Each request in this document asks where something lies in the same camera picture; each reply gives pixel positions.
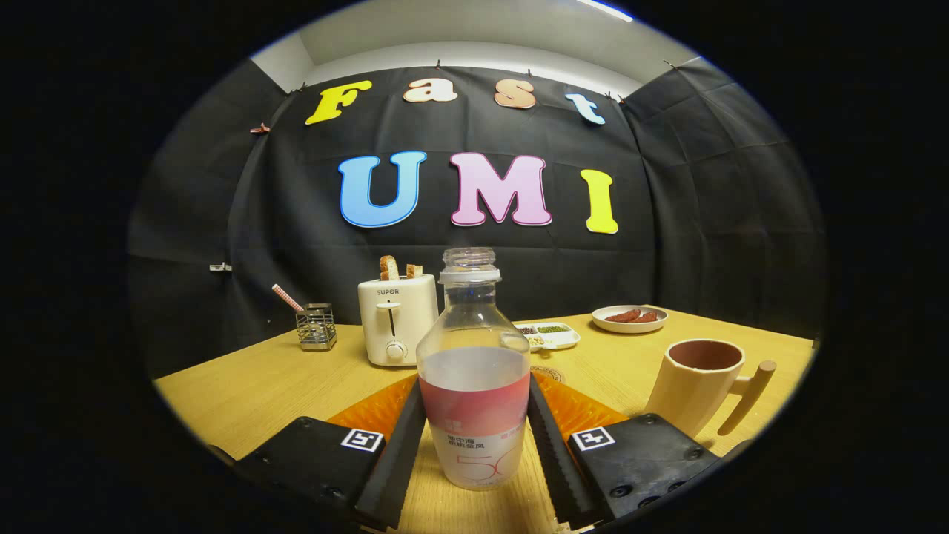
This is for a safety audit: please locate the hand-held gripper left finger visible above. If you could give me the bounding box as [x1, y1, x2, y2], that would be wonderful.
[211, 375, 429, 531]

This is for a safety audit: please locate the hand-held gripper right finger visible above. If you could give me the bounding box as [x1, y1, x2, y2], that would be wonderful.
[528, 371, 750, 531]

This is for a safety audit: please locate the clear juice bottle pink label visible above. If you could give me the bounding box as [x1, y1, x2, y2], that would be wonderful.
[416, 247, 532, 491]

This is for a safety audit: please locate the beige cup wooden handle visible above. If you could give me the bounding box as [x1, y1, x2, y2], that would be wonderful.
[644, 339, 777, 438]

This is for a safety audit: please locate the white divided dish with beans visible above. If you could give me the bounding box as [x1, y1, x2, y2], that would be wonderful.
[515, 322, 581, 352]

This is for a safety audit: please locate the white toaster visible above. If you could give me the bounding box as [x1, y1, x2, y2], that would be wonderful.
[357, 274, 440, 367]

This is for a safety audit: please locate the white round plate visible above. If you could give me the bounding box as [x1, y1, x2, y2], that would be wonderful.
[592, 305, 669, 334]

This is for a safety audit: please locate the wooden table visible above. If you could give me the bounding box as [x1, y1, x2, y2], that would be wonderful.
[153, 308, 816, 534]

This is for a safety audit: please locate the pink striped straw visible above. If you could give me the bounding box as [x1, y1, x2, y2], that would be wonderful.
[271, 283, 305, 313]

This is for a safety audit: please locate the black backdrop cloth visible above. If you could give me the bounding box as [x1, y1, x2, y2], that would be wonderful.
[128, 58, 827, 379]

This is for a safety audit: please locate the metal wire mesh holder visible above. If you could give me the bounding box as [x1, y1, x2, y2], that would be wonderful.
[296, 303, 337, 352]

